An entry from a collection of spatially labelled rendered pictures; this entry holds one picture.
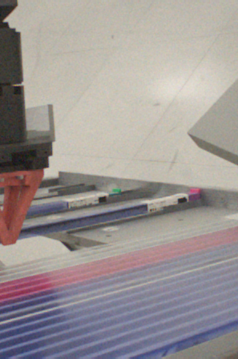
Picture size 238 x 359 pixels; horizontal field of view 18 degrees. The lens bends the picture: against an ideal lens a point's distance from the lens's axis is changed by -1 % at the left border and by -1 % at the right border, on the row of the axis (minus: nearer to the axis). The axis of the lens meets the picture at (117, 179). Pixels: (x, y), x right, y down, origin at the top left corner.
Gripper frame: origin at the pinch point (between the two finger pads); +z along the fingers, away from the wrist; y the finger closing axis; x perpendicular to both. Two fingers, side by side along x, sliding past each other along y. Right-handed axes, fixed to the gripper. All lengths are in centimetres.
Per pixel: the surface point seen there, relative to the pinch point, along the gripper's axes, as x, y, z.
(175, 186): 25.6, -3.7, -1.2
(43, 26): 178, -281, -41
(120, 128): 128, -150, 5
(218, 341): -7.0, 36.7, -0.9
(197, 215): 20.7, 5.3, 0.6
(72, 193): 21.8, -20.8, 1.0
